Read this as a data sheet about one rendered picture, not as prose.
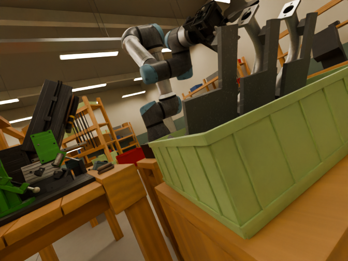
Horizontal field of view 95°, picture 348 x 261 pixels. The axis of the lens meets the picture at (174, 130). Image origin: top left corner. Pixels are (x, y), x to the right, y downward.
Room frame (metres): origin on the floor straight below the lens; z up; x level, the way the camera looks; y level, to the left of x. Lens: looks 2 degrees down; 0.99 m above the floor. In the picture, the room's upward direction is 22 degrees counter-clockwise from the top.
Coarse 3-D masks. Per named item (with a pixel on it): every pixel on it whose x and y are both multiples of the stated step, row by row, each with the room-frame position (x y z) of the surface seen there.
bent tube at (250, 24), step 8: (248, 8) 0.41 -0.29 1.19; (256, 8) 0.39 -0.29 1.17; (240, 16) 0.42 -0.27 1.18; (248, 16) 0.42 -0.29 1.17; (240, 24) 0.40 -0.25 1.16; (248, 24) 0.39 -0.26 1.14; (256, 24) 0.41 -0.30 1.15; (248, 32) 0.43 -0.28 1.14; (256, 32) 0.42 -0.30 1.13; (256, 40) 0.44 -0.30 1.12; (256, 48) 0.46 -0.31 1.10; (264, 48) 0.45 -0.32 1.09; (256, 56) 0.47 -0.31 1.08; (256, 64) 0.47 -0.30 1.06
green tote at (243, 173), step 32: (288, 96) 0.29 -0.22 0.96; (320, 96) 0.33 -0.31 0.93; (224, 128) 0.23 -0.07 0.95; (256, 128) 0.26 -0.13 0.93; (288, 128) 0.28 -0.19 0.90; (320, 128) 0.31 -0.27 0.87; (160, 160) 0.54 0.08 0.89; (192, 160) 0.30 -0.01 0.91; (224, 160) 0.23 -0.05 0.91; (256, 160) 0.25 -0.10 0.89; (288, 160) 0.27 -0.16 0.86; (320, 160) 0.30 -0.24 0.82; (192, 192) 0.36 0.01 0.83; (224, 192) 0.23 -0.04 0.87; (256, 192) 0.24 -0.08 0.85; (288, 192) 0.26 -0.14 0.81; (224, 224) 0.27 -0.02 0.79; (256, 224) 0.24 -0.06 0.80
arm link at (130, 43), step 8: (128, 32) 0.84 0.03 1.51; (136, 32) 0.85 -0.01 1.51; (128, 40) 0.80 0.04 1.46; (136, 40) 0.80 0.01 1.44; (128, 48) 0.78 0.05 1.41; (136, 48) 0.73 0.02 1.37; (144, 48) 0.74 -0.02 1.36; (136, 56) 0.71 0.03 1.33; (144, 56) 0.67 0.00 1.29; (152, 56) 0.68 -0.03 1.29; (144, 64) 0.63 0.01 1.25; (152, 64) 0.62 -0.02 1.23; (160, 64) 0.62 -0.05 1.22; (168, 64) 0.63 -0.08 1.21; (144, 72) 0.60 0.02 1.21; (152, 72) 0.61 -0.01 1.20; (160, 72) 0.62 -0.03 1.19; (168, 72) 0.64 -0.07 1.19; (144, 80) 0.63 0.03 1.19; (152, 80) 0.63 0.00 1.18; (160, 80) 0.65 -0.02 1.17
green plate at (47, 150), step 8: (32, 136) 1.03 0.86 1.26; (40, 136) 1.05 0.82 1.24; (48, 136) 1.07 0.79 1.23; (40, 144) 1.03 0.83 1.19; (48, 144) 1.05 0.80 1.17; (56, 144) 1.07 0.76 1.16; (40, 152) 1.01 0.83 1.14; (48, 152) 1.03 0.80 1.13; (56, 152) 1.05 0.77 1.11; (40, 160) 0.99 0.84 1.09; (48, 160) 1.01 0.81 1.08
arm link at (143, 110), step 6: (150, 102) 0.96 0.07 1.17; (144, 108) 0.95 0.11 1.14; (150, 108) 0.95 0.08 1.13; (156, 108) 0.97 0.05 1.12; (162, 108) 0.97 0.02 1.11; (144, 114) 0.96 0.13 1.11; (150, 114) 0.95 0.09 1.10; (156, 114) 0.96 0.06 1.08; (162, 114) 0.98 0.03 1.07; (144, 120) 0.97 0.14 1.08; (150, 120) 0.95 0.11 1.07; (156, 120) 0.96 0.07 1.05; (162, 120) 0.99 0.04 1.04
